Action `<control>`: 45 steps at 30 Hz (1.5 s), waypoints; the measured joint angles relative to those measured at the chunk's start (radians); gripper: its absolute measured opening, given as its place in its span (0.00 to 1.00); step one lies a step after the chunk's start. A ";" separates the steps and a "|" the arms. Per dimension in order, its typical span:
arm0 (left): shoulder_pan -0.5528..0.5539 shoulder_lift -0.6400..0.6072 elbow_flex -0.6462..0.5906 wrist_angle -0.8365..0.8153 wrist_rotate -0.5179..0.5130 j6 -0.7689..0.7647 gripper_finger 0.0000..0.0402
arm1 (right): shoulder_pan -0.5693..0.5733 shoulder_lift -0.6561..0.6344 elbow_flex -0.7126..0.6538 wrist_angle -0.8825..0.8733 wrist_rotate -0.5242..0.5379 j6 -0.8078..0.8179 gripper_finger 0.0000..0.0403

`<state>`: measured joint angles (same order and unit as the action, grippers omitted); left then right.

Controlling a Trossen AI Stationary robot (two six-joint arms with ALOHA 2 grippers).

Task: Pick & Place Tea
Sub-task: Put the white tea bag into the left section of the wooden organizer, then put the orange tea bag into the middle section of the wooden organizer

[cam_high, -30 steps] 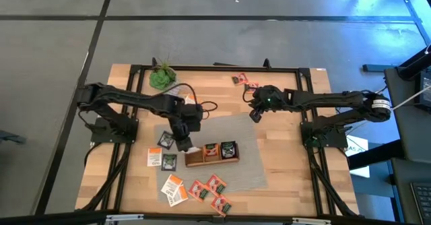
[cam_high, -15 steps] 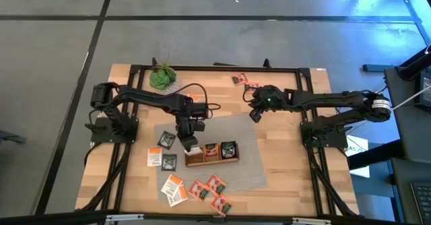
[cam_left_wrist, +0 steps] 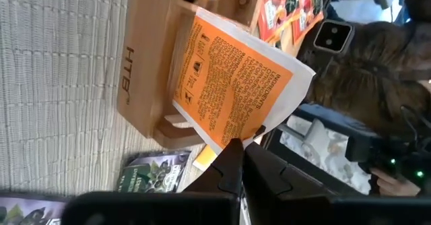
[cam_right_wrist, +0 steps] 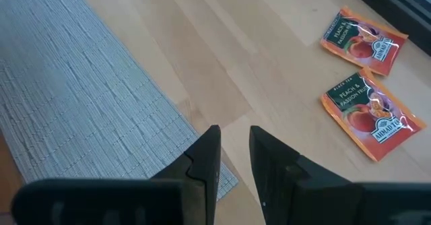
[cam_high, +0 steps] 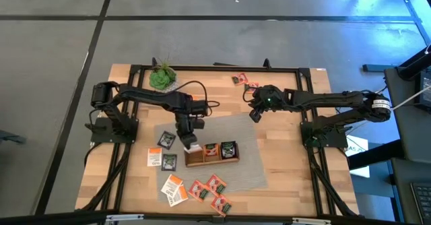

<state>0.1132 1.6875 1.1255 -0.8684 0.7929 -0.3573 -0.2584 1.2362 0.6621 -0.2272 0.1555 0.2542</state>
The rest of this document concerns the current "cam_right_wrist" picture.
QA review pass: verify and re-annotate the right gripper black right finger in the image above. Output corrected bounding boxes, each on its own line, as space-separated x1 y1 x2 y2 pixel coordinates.
248 125 431 225

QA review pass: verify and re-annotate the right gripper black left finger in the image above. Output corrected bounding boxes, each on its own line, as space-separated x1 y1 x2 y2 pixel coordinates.
9 124 222 225

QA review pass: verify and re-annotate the orange peach tea packet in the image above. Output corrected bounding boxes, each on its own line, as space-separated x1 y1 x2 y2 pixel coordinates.
319 5 409 77
320 67 428 162

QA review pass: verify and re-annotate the grey woven placemat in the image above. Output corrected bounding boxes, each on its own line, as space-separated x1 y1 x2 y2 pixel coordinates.
0 0 239 201

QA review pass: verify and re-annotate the black metal rig frame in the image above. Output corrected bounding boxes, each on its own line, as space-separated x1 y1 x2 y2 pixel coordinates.
341 0 431 57

